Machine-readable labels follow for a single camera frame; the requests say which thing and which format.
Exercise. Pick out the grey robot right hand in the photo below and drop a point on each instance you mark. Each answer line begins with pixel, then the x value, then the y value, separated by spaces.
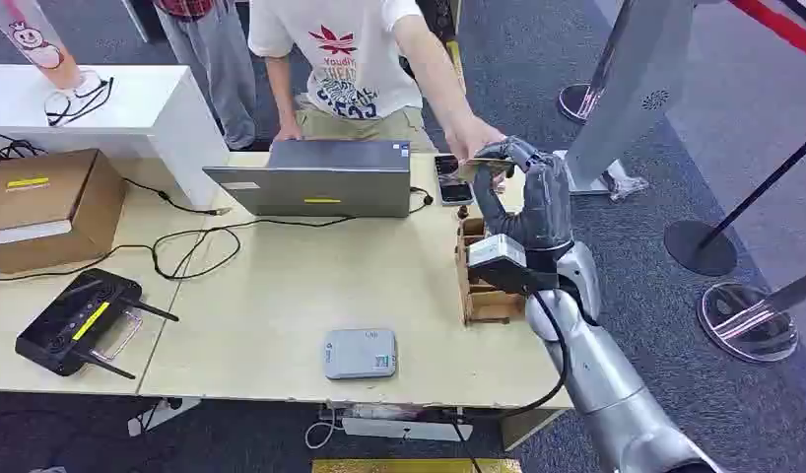
pixel 540 202

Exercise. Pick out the person's right hand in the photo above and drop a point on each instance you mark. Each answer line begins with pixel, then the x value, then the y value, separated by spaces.
pixel 287 132

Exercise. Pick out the person's left hand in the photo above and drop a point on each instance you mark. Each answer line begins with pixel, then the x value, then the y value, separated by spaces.
pixel 471 137

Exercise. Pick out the gold printed card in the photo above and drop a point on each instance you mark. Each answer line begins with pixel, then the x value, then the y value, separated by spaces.
pixel 484 168

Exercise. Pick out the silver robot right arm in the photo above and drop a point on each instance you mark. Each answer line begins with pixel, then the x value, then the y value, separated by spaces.
pixel 605 378

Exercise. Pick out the black smartphone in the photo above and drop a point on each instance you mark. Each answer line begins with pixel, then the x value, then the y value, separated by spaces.
pixel 452 189

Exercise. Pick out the grey laptop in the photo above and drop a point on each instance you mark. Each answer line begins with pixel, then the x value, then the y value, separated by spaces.
pixel 324 189

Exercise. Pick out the small black knob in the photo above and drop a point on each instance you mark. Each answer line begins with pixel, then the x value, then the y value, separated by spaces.
pixel 462 212

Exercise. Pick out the person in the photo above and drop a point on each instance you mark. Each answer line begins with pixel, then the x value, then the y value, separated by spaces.
pixel 214 59
pixel 351 59

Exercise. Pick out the dark round stand base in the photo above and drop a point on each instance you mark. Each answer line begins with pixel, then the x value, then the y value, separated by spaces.
pixel 576 101

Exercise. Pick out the wooden card box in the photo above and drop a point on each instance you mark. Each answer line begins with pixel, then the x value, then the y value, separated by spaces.
pixel 488 303

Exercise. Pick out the silver standing sign panel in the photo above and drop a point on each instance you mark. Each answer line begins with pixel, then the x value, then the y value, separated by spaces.
pixel 631 85

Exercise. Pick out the black eyeglasses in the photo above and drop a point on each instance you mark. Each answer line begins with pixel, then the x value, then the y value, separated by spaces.
pixel 73 111

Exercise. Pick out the grey card reader device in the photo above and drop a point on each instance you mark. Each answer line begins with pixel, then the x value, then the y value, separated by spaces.
pixel 359 354

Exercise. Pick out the clear round acrylic sign base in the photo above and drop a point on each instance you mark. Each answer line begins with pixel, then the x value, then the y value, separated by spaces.
pixel 745 323

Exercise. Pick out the brown cardboard box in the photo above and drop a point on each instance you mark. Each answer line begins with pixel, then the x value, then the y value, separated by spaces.
pixel 44 209

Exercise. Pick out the white power strip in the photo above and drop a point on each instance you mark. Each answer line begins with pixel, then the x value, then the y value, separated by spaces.
pixel 406 429
pixel 161 412

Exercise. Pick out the black controller with antennas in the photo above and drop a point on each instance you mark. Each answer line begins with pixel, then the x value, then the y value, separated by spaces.
pixel 70 320

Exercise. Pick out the gold floor mat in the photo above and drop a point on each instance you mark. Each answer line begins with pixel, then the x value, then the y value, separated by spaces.
pixel 416 466

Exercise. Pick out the red barrier belt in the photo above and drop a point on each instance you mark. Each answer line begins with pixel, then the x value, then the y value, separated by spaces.
pixel 778 25

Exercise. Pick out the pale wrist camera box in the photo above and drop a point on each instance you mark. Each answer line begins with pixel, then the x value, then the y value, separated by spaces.
pixel 497 251

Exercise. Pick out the black stanchion post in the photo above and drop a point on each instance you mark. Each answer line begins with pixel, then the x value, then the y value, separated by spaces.
pixel 700 248

